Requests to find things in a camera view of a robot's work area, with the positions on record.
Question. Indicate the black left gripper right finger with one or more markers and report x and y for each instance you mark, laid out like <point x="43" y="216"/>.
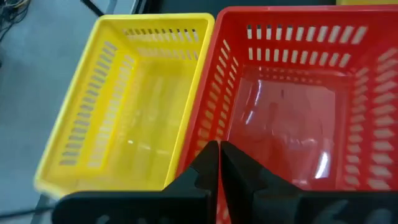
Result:
<point x="280" y="205"/>

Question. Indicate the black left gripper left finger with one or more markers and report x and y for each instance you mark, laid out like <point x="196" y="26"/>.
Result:
<point x="174" y="205"/>

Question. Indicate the red plastic basket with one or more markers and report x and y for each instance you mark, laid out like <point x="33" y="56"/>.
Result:
<point x="289" y="118"/>

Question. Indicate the yellow plastic basket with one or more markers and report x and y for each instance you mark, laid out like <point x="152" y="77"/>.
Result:
<point x="367" y="1"/>
<point x="133" y="109"/>

